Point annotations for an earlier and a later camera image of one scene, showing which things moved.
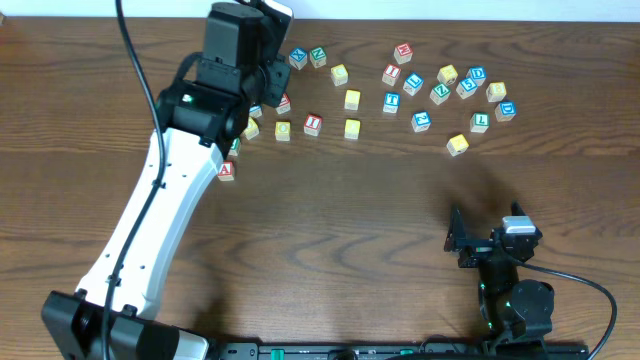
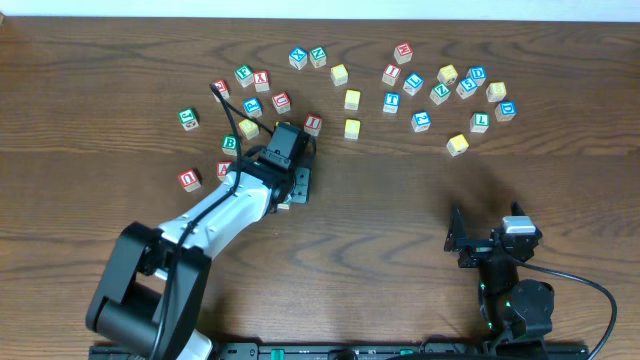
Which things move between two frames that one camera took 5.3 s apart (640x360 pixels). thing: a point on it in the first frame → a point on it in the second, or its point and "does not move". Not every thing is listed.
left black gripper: [275, 82] → [302, 184]
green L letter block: [479, 122] does not move
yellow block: [352, 129] does not move
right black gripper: [477, 247] does not move
